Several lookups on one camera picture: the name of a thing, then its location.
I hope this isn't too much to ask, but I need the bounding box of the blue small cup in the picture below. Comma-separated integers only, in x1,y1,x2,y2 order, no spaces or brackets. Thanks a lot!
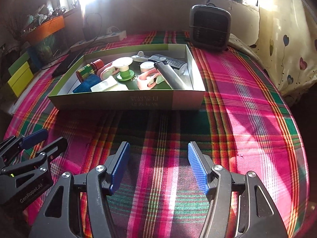
73,74,101,93

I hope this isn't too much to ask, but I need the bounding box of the red-capped brown pill bottle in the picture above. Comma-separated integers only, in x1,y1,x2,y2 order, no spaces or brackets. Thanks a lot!
76,59,104,83

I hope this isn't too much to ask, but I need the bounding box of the white small tray piece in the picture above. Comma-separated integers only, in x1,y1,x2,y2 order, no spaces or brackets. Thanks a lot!
90,76,118,92

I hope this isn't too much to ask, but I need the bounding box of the pink white clip toy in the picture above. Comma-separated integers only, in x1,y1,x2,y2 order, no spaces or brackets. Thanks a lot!
96,62,119,81

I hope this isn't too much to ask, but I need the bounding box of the green spool white top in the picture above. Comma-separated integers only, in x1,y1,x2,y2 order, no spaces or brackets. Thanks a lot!
112,57,135,81

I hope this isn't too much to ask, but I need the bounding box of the white cylindrical small jar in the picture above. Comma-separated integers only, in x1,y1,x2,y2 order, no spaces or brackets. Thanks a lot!
140,61,154,73

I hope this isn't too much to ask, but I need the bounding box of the black bike light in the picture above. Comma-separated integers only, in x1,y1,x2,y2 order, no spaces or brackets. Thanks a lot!
148,54,187,76

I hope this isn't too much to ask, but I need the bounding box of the white round panda gadget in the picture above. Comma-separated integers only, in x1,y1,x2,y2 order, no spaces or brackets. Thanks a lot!
131,51,149,63

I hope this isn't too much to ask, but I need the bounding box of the yellow green boxes stack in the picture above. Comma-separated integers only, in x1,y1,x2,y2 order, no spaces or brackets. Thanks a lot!
6,52,34,98

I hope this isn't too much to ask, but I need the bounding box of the black smartphone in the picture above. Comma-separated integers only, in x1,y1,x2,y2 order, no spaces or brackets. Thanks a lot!
52,51,82,78

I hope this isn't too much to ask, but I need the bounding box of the orange plastic bin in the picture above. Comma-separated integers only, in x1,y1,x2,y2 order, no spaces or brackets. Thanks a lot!
23,16,65,46

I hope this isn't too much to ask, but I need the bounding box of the green and white cardboard tray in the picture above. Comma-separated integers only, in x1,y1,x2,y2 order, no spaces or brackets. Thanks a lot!
48,44,206,110

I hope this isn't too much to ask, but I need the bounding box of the white power strip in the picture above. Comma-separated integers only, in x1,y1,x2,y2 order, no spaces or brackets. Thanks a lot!
70,31,127,52

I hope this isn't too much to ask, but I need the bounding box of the heart pattern curtain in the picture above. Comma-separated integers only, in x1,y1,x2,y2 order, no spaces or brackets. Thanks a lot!
229,0,316,106

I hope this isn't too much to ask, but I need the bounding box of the small grey space heater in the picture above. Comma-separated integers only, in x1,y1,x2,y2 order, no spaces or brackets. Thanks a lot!
189,4,232,51

